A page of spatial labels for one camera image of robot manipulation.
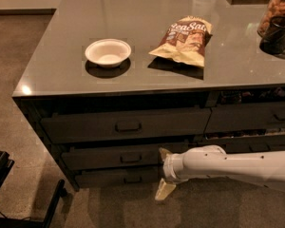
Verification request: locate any brown yellow chips bag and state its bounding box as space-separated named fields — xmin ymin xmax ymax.
xmin=150 ymin=16 xmax=212 ymax=67

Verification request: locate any glass jar of snacks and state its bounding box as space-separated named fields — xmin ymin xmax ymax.
xmin=257 ymin=0 xmax=285 ymax=36

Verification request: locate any dark counter cabinet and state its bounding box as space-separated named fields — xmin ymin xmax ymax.
xmin=13 ymin=0 xmax=285 ymax=189

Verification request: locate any black wire mesh cup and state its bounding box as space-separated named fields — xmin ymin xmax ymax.
xmin=259 ymin=16 xmax=285 ymax=54

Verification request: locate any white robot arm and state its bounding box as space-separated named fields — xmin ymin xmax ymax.
xmin=155 ymin=145 xmax=285 ymax=200

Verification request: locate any black chair base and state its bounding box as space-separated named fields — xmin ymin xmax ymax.
xmin=0 ymin=150 xmax=67 ymax=228

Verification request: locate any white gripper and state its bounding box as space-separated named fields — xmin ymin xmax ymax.
xmin=155 ymin=147 xmax=184 ymax=201

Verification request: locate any white paper bowl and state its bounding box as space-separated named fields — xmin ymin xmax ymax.
xmin=85 ymin=39 xmax=131 ymax=68

